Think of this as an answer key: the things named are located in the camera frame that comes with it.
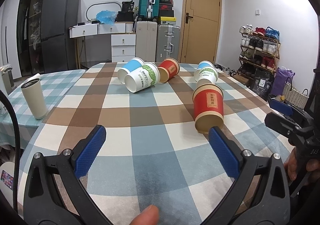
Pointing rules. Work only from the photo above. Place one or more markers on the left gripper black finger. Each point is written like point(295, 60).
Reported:
point(282, 125)

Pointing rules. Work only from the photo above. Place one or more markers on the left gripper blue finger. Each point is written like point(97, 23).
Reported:
point(281, 107)

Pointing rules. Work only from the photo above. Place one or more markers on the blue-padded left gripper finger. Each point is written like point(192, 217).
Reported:
point(270, 202)
point(53, 191)

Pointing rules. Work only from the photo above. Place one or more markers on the red paper cup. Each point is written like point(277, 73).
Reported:
point(208, 107)
point(168, 69)

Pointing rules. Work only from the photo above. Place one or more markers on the green-print cup right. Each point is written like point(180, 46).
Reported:
point(207, 75)

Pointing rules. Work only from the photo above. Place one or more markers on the blue cup right rear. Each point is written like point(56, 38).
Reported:
point(201, 65)

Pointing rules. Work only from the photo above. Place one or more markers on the green-print white paper cup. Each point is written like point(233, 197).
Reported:
point(143, 77)

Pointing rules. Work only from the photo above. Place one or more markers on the blue white paper cup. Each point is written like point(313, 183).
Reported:
point(130, 66)

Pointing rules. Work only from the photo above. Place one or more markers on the right hand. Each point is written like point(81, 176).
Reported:
point(312, 166)

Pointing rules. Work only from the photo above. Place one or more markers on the left hand thumb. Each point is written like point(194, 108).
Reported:
point(149, 216)

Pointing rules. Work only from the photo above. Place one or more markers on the woven basket bag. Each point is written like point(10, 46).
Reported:
point(294, 96)

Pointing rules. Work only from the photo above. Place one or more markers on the purple bag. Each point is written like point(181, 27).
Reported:
point(282, 74)

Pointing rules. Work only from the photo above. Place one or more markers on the black paper bag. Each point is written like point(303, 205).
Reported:
point(262, 83)

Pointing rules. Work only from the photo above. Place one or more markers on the smartphone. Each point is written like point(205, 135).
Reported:
point(7, 179)

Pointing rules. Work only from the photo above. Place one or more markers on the shoe rack with shoes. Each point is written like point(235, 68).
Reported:
point(260, 51)

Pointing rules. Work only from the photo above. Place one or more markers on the checkered tablecloth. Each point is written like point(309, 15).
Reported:
point(152, 154)

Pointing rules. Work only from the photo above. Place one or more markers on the cream thermos tumbler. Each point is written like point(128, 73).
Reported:
point(33, 94)

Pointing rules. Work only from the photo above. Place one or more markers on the wooden door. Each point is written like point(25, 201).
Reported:
point(200, 30)

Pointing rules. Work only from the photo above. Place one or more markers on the silver suitcase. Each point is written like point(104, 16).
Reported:
point(168, 42)

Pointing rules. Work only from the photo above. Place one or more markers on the stacked shoe boxes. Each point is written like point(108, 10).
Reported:
point(166, 12)

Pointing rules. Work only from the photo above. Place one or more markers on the beige suitcase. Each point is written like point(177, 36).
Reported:
point(146, 40)

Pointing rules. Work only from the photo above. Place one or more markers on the white drawer desk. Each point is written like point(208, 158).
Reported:
point(96, 43)

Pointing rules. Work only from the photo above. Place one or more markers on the blue plastic bag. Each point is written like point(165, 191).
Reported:
point(106, 17)

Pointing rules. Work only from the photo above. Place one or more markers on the black bag on desk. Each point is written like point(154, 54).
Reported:
point(123, 16)

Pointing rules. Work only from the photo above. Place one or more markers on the black refrigerator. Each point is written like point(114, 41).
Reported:
point(58, 49)

